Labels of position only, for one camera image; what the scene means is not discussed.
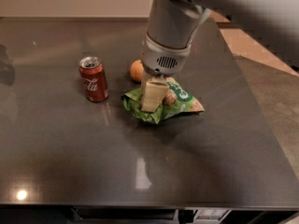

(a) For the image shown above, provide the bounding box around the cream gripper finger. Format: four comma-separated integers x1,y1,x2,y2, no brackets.
141,76,169,113

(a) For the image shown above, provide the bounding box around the green rice chip bag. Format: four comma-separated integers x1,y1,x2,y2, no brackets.
122,77,205,124

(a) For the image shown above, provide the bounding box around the red coke can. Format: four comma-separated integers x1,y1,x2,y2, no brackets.
78,57,108,103

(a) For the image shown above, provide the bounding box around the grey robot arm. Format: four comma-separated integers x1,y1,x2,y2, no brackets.
141,0,299,77

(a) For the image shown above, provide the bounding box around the orange fruit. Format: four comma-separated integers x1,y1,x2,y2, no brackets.
129,60,144,83

